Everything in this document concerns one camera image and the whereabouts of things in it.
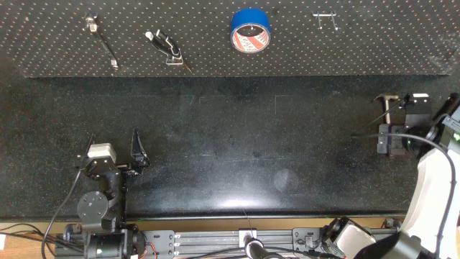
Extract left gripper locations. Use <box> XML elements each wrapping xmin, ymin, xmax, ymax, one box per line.
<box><xmin>86</xmin><ymin>128</ymin><xmax>151</xmax><ymax>178</ymax></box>

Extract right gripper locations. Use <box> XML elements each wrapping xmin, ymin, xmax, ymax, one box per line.
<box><xmin>376</xmin><ymin>123</ymin><xmax>409</xmax><ymax>158</ymax></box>

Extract hammer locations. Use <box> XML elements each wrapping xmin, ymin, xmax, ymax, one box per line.
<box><xmin>373</xmin><ymin>93</ymin><xmax>400</xmax><ymax>125</ymax></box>

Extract wrench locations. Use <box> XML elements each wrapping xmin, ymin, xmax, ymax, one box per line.
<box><xmin>84</xmin><ymin>14</ymin><xmax>119</xmax><ymax>71</ymax></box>

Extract pliers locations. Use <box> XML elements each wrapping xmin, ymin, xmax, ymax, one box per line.
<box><xmin>144</xmin><ymin>29</ymin><xmax>194</xmax><ymax>75</ymax></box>

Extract roll of blue tape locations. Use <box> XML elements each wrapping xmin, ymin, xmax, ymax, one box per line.
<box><xmin>229</xmin><ymin>7</ymin><xmax>272</xmax><ymax>55</ymax></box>

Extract black pegboard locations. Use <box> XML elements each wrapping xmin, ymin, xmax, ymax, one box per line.
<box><xmin>0</xmin><ymin>0</ymin><xmax>460</xmax><ymax>78</ymax></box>

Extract black cable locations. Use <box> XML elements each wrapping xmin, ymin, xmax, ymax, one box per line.
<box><xmin>41</xmin><ymin>168</ymin><xmax>83</xmax><ymax>259</ymax></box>
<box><xmin>351</xmin><ymin>96</ymin><xmax>457</xmax><ymax>259</ymax></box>

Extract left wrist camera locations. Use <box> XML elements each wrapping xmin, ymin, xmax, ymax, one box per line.
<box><xmin>87</xmin><ymin>142</ymin><xmax>118</xmax><ymax>165</ymax></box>

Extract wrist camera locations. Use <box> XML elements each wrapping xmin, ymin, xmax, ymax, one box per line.
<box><xmin>87</xmin><ymin>142</ymin><xmax>118</xmax><ymax>165</ymax></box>
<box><xmin>405</xmin><ymin>92</ymin><xmax>432</xmax><ymax>125</ymax></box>

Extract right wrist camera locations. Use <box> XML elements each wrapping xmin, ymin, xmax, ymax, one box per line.
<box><xmin>405</xmin><ymin>92</ymin><xmax>432</xmax><ymax>125</ymax></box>

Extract mounting rail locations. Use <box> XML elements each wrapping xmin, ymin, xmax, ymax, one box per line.
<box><xmin>53</xmin><ymin>217</ymin><xmax>403</xmax><ymax>259</ymax></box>

